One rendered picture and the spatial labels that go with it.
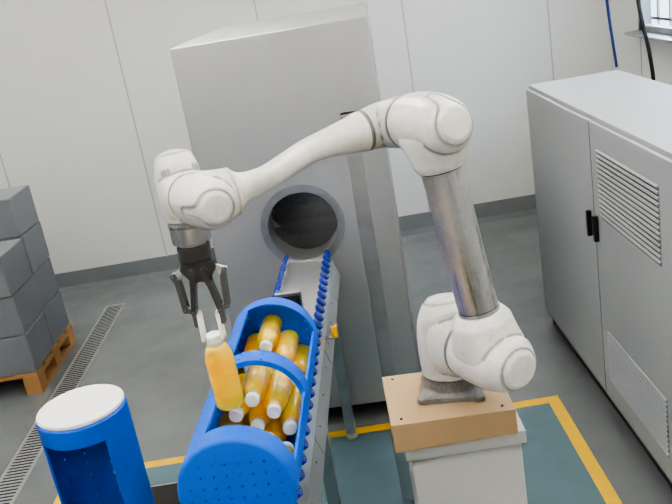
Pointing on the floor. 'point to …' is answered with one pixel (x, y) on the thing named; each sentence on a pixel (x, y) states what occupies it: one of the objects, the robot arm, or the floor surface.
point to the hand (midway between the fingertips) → (211, 325)
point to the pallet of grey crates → (29, 297)
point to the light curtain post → (375, 288)
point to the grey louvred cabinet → (610, 238)
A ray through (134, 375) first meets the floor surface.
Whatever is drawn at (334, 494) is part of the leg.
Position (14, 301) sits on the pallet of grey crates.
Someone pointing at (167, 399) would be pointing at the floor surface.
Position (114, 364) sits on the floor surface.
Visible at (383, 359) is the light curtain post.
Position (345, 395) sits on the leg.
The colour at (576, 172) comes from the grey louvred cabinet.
